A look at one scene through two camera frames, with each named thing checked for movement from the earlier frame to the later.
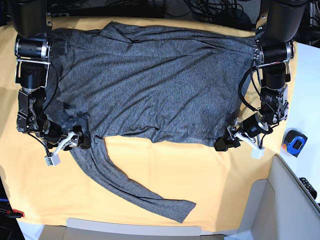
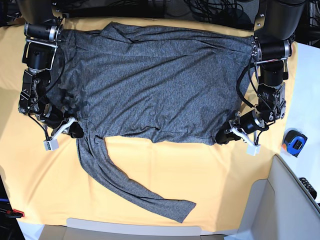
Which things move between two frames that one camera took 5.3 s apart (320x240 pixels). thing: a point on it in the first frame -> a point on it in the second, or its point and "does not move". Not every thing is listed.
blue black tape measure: [294, 142] does not move
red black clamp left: [14, 213] does not move
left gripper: [50, 131] -> [55, 119]
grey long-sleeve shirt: [157, 84] does not move
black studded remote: [309, 187] does not move
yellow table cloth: [252, 25] does not move
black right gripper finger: [234, 143] -> [232, 137]
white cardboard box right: [279, 208] does not move
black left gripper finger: [219, 144] -> [221, 136]
